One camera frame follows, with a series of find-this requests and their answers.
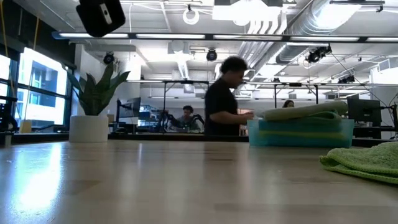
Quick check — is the blue microfiber towel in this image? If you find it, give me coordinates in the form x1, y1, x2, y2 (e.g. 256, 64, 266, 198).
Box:
251, 136, 351, 147
257, 119, 345, 133

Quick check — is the mint green microfiber towel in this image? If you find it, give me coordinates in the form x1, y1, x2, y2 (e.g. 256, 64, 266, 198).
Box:
254, 100, 349, 122

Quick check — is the lime green microfiber towel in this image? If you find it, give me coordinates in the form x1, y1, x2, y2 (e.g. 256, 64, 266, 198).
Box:
319, 141, 398, 185

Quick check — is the teal translucent plastic tray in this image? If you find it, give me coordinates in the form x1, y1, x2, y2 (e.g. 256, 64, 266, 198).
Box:
247, 118, 356, 148

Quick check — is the black computer monitor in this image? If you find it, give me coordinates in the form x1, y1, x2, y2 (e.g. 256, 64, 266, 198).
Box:
347, 98, 382, 127
116, 96, 142, 119

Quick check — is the black overhead beam with lights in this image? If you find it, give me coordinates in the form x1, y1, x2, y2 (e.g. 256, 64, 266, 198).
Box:
52, 30, 398, 44

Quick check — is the snake plant in white pot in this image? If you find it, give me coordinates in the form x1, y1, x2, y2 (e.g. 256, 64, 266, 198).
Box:
62, 62, 131, 144

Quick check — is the black equipment rack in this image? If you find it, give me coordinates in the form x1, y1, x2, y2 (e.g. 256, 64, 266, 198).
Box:
0, 95, 19, 147

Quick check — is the black background gantry frame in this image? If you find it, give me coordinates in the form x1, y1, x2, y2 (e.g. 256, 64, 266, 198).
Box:
161, 80, 321, 119

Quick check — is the white ring light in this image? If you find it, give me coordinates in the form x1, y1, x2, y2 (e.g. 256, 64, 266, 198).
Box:
182, 7, 200, 26

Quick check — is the black ceiling camera cluster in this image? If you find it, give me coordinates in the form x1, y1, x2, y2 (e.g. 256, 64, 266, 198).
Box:
338, 75, 356, 85
305, 45, 333, 64

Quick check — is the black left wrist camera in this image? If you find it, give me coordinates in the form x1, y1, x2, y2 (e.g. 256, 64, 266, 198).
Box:
75, 0, 126, 39

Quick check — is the silver ceiling ventilation duct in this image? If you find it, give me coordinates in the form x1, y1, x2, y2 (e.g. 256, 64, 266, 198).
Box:
275, 0, 363, 65

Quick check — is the yellow hanging cord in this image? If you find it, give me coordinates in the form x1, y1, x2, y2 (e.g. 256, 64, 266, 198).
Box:
32, 17, 40, 51

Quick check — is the black window frame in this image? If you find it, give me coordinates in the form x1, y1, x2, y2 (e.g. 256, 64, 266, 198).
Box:
0, 46, 75, 127

